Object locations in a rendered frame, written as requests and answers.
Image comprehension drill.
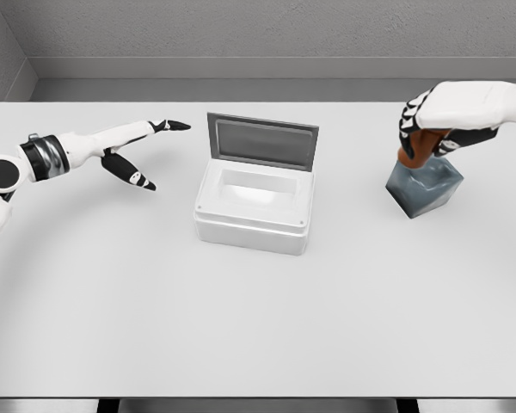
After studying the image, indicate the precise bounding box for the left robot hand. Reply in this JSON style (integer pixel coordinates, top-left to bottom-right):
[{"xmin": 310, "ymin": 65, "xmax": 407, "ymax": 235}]
[{"xmin": 92, "ymin": 119, "xmax": 193, "ymax": 193}]

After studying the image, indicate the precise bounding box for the white box with grey lid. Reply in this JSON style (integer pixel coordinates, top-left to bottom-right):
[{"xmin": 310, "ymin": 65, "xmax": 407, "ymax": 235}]
[{"xmin": 193, "ymin": 112, "xmax": 320, "ymax": 256}]

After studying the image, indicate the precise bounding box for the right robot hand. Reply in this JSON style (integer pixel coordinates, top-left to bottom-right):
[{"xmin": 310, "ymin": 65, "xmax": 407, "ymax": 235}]
[{"xmin": 396, "ymin": 80, "xmax": 516, "ymax": 161}]

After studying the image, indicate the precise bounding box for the brown cylindrical object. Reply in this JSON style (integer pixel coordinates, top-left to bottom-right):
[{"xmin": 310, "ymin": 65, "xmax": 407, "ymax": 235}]
[{"xmin": 395, "ymin": 128, "xmax": 452, "ymax": 170}]

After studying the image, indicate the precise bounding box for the grey-blue square holder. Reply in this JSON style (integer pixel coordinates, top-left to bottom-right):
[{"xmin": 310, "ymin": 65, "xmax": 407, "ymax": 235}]
[{"xmin": 384, "ymin": 156, "xmax": 464, "ymax": 219}]

